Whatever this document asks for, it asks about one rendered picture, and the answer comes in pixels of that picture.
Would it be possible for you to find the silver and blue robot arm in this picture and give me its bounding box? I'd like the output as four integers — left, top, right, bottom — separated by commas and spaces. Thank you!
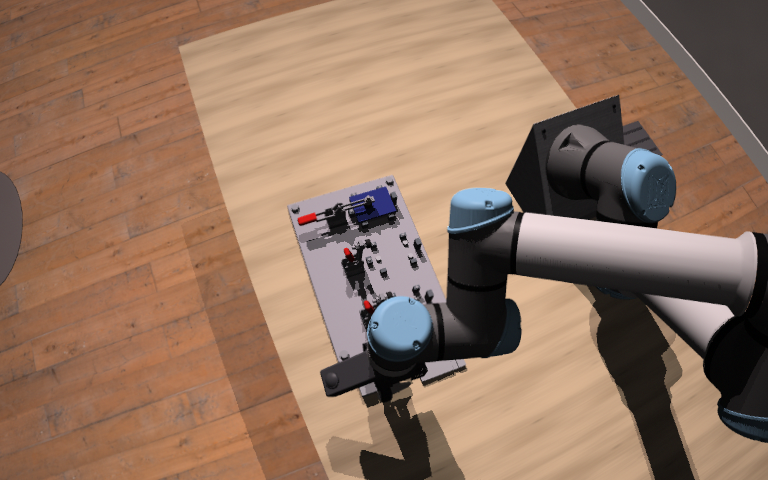
320, 125, 768, 443

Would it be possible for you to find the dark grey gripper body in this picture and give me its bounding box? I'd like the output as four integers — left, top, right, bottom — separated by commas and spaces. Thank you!
375, 363, 428, 391

